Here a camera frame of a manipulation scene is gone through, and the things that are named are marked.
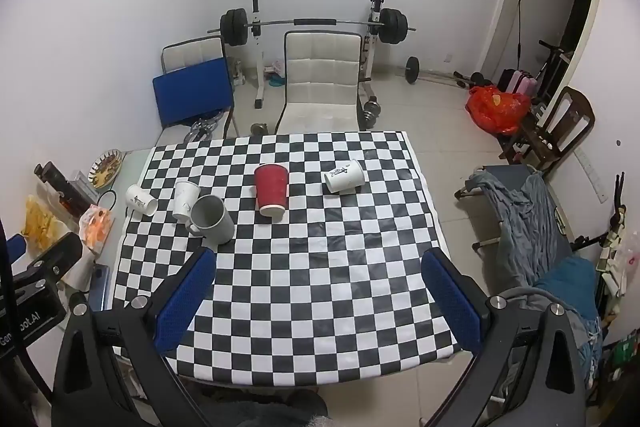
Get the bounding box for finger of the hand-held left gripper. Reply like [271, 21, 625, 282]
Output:
[4, 234, 27, 266]

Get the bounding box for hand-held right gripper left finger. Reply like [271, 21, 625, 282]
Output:
[51, 247, 217, 427]

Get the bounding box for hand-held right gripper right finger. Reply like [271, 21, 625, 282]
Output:
[421, 248, 588, 427]

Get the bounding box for white printed paper cup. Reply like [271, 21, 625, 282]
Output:
[172, 180, 202, 223]
[125, 184, 159, 216]
[323, 159, 365, 194]

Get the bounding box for red paper cup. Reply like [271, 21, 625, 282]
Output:
[254, 163, 290, 223]

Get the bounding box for yellow snack bag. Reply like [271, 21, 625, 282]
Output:
[22, 196, 67, 254]

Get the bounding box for dark glass bottle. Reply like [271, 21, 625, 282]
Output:
[34, 161, 92, 219]

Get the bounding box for grey ceramic mug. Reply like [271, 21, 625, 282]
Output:
[186, 195, 236, 244]

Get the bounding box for orange snack packet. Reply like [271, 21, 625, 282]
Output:
[78, 205, 116, 253]

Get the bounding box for grey blanket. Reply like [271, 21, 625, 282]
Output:
[467, 171, 568, 295]

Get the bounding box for blue cloth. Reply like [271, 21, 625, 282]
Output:
[527, 256, 602, 338]

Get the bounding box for plate of food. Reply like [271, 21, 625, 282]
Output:
[89, 149, 124, 188]

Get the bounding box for black white checkered tablecloth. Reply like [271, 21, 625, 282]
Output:
[111, 130, 461, 380]

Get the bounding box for folding cot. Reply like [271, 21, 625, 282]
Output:
[454, 164, 576, 258]

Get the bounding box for clear plastic bag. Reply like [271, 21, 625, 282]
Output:
[597, 231, 640, 299]

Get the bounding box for black metal stand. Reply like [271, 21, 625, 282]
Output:
[570, 172, 629, 258]

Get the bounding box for red plastic bag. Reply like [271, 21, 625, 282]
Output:
[465, 86, 532, 136]

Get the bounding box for blue padded board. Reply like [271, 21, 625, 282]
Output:
[152, 58, 235, 126]

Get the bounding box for dark wooden chair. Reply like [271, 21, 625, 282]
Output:
[498, 87, 596, 180]

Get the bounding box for pink suitcase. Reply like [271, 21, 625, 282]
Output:
[500, 68, 539, 96]

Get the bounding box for short barbell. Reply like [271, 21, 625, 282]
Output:
[404, 56, 476, 88]

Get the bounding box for white padded chair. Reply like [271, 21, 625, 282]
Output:
[161, 36, 240, 142]
[274, 30, 363, 135]

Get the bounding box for white barbell rack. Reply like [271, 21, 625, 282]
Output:
[247, 0, 391, 110]

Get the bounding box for long black barbell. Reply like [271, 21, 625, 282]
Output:
[207, 8, 417, 48]

